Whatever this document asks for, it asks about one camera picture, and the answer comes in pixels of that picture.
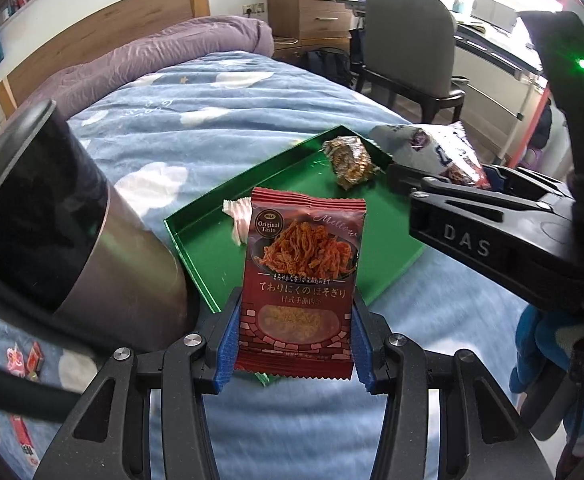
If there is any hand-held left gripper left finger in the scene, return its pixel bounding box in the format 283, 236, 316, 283
32, 287, 243, 480

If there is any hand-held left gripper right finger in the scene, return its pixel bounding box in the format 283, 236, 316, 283
352, 295, 555, 480

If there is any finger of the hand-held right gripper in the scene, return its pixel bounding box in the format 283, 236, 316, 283
486, 165, 571, 197
389, 162, 567, 213

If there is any silver purple snack bag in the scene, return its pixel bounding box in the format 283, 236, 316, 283
369, 121, 490, 190

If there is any green tray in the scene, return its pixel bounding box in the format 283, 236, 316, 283
164, 125, 427, 314

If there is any brown and gold snack packet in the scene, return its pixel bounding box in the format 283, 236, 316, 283
322, 136, 393, 191

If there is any dark red shredded meat packet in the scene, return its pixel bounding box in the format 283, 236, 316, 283
234, 186, 366, 382

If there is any pink striped snack packet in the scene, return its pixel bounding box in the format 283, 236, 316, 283
223, 196, 253, 243

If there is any pink character snack packet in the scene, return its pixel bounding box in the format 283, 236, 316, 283
4, 347, 25, 376

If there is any person's right hand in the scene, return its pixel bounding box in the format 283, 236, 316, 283
512, 305, 584, 461

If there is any desk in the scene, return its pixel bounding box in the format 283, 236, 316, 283
452, 10, 545, 91

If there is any grey office chair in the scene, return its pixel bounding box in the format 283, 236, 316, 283
357, 0, 467, 121

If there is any black backpack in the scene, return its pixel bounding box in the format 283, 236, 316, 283
302, 49, 355, 88

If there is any white box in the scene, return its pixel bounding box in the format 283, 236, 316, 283
472, 0, 520, 28

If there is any wooden dresser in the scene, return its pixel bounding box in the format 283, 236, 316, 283
267, 0, 367, 66

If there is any black and brown thermos jug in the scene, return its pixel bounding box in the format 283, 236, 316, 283
0, 99, 203, 421

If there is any purple pillow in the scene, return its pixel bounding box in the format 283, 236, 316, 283
9, 15, 275, 126

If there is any wooden headboard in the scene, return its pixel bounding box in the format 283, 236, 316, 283
0, 0, 210, 116

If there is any orange metal frame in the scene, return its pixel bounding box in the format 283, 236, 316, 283
504, 92, 552, 167

